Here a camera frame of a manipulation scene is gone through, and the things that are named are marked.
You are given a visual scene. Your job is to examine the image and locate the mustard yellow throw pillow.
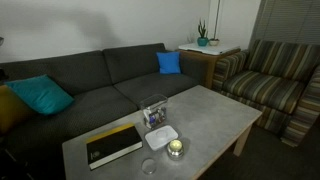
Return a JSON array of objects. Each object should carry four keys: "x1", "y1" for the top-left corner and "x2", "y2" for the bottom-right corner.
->
[{"x1": 0, "y1": 85, "x2": 35, "y2": 135}]

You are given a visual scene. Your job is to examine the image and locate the window blinds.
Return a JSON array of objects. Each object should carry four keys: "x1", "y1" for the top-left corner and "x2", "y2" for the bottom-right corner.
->
[{"x1": 249, "y1": 0, "x2": 320, "y2": 47}]

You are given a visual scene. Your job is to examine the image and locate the lit candle in glass jar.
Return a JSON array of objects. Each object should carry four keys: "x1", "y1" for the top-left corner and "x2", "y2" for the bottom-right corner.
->
[{"x1": 167, "y1": 139, "x2": 184, "y2": 160}]

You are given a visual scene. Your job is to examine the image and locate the small white plant pot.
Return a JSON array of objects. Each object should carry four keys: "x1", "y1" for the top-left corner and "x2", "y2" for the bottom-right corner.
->
[{"x1": 209, "y1": 38, "x2": 220, "y2": 46}]

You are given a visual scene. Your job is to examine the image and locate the white plastic container lid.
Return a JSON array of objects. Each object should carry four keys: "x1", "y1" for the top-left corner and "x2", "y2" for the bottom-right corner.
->
[{"x1": 145, "y1": 125, "x2": 178, "y2": 151}]

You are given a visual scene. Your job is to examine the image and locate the teal throw pillow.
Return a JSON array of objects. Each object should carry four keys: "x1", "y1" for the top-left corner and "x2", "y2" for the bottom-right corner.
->
[{"x1": 6, "y1": 75, "x2": 74, "y2": 115}]

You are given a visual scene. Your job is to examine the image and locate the clear plastic food container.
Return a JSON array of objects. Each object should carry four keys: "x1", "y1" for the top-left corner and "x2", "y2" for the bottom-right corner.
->
[{"x1": 140, "y1": 94, "x2": 168, "y2": 129}]

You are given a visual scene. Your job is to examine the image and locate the black and yellow book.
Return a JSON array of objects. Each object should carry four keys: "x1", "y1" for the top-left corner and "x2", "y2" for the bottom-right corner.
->
[{"x1": 86, "y1": 123, "x2": 143, "y2": 170}]

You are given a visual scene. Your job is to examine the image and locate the wooden side table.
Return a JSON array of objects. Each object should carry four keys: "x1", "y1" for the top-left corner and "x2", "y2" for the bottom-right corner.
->
[{"x1": 178, "y1": 43, "x2": 241, "y2": 89}]

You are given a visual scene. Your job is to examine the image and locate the striped fabric armchair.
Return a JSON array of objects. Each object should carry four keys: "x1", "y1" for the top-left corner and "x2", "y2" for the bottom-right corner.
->
[{"x1": 212, "y1": 40, "x2": 320, "y2": 147}]

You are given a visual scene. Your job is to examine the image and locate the blue throw pillow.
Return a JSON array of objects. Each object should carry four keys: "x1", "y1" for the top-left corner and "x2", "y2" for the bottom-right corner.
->
[{"x1": 156, "y1": 52, "x2": 181, "y2": 74}]

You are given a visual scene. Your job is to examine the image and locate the succulent in teal pot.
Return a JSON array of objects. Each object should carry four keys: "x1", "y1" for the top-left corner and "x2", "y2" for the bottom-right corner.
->
[{"x1": 197, "y1": 20, "x2": 208, "y2": 47}]

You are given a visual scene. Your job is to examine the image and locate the grey top coffee table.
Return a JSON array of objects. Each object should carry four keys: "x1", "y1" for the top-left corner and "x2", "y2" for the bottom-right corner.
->
[{"x1": 62, "y1": 86, "x2": 262, "y2": 180}]

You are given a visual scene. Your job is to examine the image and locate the dark grey fabric sofa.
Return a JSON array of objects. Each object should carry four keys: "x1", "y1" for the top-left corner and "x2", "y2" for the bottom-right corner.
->
[{"x1": 1, "y1": 43, "x2": 207, "y2": 180}]

